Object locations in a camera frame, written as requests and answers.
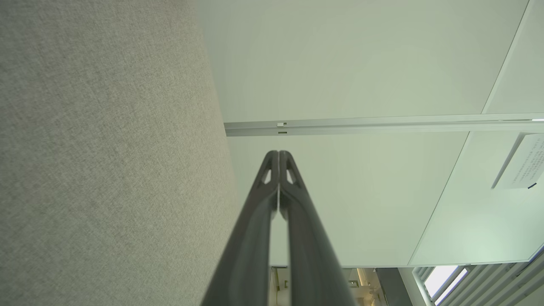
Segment window with white slats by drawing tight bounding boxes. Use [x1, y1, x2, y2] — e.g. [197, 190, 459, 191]
[410, 244, 544, 306]

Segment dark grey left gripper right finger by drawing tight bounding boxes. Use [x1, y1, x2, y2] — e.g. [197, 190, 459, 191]
[279, 150, 355, 306]

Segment white paper notice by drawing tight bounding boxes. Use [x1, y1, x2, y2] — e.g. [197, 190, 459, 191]
[492, 133, 544, 190]

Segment aluminium wall rail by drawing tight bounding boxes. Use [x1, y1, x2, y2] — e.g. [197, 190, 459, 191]
[224, 113, 544, 137]

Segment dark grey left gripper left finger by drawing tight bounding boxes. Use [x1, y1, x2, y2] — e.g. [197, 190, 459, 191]
[201, 150, 279, 306]

